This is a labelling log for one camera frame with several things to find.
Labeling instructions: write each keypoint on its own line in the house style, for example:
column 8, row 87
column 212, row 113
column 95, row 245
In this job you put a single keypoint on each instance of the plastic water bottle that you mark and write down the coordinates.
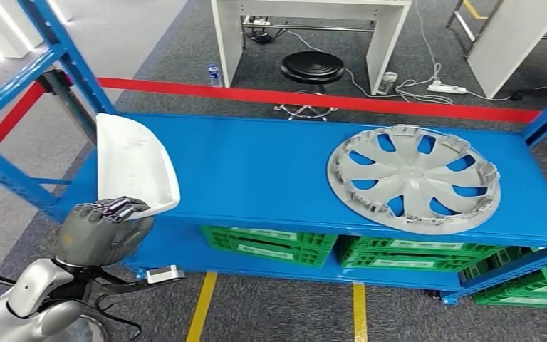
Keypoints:
column 214, row 76

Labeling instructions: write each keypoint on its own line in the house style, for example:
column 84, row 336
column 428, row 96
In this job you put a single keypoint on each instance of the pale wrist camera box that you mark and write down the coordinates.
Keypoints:
column 162, row 274

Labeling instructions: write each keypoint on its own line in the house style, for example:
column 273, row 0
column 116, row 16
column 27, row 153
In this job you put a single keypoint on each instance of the white desk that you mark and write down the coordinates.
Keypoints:
column 228, row 42
column 504, row 47

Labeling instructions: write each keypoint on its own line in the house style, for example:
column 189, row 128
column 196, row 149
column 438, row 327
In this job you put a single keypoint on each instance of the yellow floor tape square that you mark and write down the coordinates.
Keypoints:
column 359, row 311

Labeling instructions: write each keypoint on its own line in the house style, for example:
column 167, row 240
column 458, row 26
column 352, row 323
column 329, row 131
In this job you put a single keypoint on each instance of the red barrier belt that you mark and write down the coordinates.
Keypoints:
column 14, row 115

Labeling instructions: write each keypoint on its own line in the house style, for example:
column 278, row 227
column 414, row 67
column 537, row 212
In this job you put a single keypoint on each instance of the clear plastic jar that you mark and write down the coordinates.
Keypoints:
column 387, row 84

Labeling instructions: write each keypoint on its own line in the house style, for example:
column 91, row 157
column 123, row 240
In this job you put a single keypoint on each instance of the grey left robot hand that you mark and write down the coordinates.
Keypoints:
column 92, row 236

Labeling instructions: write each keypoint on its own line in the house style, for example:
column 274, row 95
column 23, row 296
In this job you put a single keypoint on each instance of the grey wheel cover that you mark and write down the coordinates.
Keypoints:
column 412, row 181

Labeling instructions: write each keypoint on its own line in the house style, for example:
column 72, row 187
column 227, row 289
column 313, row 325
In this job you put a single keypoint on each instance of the white power strip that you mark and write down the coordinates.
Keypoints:
column 254, row 21
column 445, row 87

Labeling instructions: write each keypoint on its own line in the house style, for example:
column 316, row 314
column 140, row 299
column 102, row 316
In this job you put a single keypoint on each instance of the chrome stanchion post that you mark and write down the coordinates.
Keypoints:
column 68, row 106

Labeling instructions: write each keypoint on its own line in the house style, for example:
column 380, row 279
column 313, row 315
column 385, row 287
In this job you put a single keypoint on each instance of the white plastic car part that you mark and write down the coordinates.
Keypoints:
column 132, row 165

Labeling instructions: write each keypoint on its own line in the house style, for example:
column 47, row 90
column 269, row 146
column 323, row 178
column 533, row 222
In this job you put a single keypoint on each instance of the black power adapter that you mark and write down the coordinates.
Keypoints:
column 261, row 37

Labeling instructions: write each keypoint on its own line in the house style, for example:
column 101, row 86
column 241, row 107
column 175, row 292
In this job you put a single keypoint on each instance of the white display counter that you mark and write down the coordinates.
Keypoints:
column 0, row 28

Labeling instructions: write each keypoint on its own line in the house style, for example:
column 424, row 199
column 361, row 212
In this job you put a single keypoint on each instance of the grey metal frame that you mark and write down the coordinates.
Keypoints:
column 464, row 28

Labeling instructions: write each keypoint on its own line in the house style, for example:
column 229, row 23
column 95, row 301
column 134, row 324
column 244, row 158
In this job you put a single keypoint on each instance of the black round stool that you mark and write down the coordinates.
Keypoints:
column 312, row 67

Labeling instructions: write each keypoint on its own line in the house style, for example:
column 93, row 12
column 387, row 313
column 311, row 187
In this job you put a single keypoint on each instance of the blue metal shelf rack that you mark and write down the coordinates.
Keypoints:
column 254, row 174

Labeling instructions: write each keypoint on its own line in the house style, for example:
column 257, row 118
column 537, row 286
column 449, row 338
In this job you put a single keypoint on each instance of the green plastic crate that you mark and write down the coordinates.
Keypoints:
column 415, row 259
column 273, row 248
column 528, row 292

